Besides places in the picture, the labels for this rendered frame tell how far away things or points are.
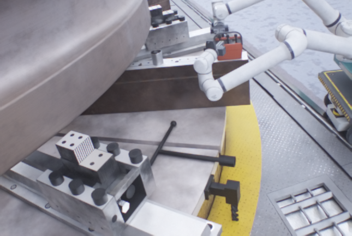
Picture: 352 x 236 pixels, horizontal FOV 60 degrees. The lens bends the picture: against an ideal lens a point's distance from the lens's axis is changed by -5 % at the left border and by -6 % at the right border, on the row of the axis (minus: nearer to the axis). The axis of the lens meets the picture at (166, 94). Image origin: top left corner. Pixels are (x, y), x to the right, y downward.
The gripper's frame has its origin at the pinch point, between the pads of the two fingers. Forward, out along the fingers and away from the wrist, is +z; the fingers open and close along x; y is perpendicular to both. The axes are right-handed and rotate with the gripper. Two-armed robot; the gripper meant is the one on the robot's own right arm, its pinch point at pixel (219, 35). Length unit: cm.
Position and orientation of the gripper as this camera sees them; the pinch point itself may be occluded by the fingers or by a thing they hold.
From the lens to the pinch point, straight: 227.4
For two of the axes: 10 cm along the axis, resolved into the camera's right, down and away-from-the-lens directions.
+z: -1.4, 5.2, -8.4
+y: -1.7, -8.5, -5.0
